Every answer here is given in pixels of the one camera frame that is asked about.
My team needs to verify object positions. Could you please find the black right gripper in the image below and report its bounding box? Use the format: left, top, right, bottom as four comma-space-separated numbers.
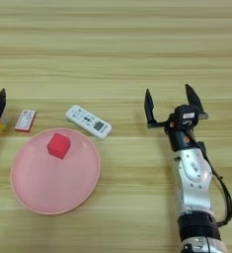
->
143, 83, 209, 153

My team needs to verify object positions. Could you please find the small red white card box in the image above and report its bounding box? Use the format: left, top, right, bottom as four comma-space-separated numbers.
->
14, 109, 38, 133

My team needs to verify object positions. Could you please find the white remote control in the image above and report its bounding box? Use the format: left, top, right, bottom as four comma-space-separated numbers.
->
65, 104, 113, 140

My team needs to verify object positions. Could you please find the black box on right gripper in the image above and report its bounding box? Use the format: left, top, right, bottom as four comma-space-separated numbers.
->
173, 104, 200, 130

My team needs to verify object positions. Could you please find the red cube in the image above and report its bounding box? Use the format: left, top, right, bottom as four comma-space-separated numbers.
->
46, 132, 71, 160

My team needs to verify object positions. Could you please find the pink round plate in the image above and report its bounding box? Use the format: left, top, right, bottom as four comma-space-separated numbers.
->
9, 127, 102, 215

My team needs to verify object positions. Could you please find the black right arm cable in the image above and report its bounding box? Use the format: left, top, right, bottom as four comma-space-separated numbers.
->
185, 122, 232, 229

